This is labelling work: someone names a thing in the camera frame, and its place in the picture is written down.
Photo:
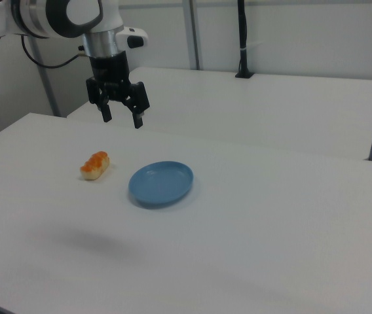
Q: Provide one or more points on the grey aluminium post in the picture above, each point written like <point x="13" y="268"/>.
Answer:
<point x="50" y="91"/>
<point x="195" y="36"/>

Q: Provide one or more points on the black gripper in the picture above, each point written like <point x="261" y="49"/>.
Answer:
<point x="109" y="70"/>

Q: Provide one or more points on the bread with orange topping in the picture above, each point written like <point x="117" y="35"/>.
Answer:
<point x="94" y="168"/>

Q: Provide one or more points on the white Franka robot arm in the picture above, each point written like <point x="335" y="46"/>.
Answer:
<point x="42" y="16"/>

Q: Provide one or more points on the white side table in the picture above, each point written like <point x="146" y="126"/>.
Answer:
<point x="238" y="108"/>

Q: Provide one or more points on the black pole with base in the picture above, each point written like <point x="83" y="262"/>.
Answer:
<point x="243" y="32"/>

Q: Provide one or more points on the blue plate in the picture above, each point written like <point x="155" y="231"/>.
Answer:
<point x="159" y="184"/>

